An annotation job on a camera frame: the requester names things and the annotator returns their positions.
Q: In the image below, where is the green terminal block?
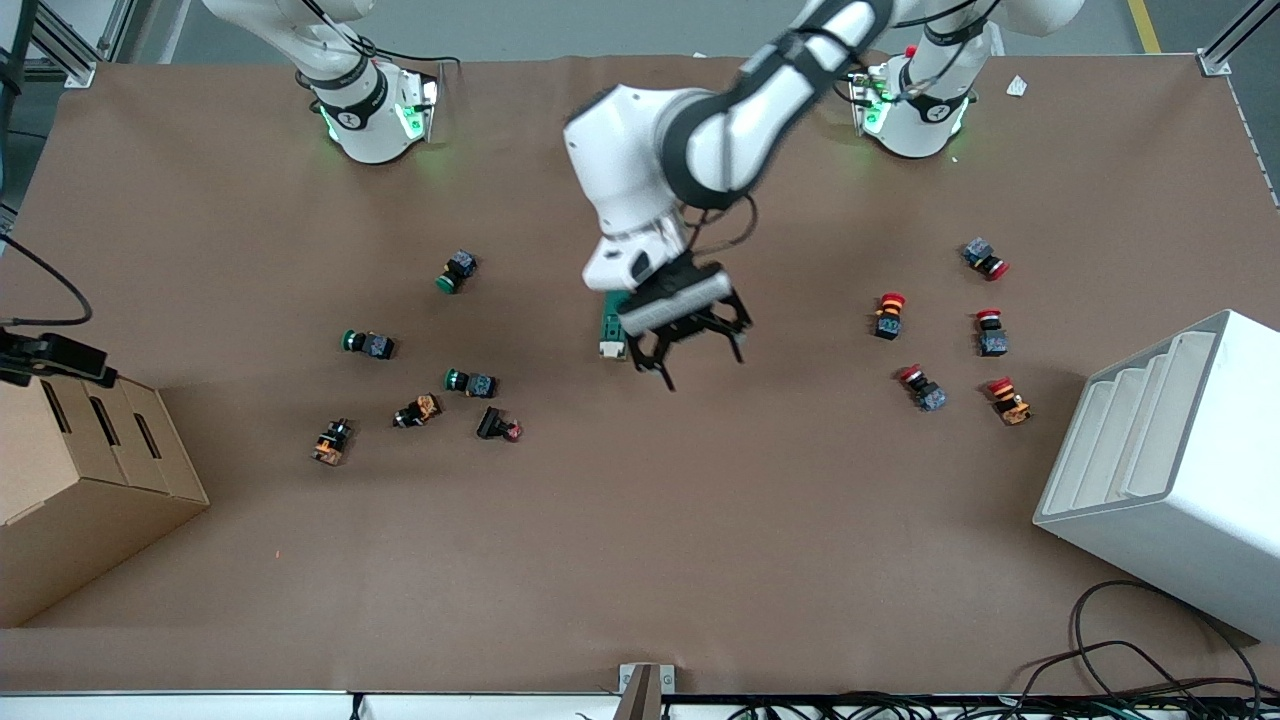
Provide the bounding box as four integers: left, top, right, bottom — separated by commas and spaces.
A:
598, 290, 633, 361

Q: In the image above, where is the brown cardboard box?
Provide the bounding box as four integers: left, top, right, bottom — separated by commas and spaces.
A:
0, 345, 211, 629

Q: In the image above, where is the white stepped storage bin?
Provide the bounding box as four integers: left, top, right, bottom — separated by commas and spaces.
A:
1033, 309, 1280, 643

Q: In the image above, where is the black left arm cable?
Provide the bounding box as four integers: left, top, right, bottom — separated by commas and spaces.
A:
688, 192, 758, 253

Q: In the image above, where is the aluminium frame profile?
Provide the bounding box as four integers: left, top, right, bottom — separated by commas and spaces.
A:
1198, 0, 1280, 78
0, 0, 101, 89

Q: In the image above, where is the grey metal bracket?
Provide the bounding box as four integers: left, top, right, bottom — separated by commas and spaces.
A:
618, 663, 677, 720

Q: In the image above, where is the black right arm base cable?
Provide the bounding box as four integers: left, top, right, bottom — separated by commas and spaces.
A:
300, 0, 461, 76

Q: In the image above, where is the white table edge rail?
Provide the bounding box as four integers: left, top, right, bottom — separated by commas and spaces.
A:
0, 688, 621, 720

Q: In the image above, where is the black cable bundle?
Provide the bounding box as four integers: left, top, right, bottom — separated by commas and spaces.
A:
725, 680, 1280, 720

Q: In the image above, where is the black looping cable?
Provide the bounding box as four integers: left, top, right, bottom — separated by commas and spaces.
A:
1020, 580, 1263, 701

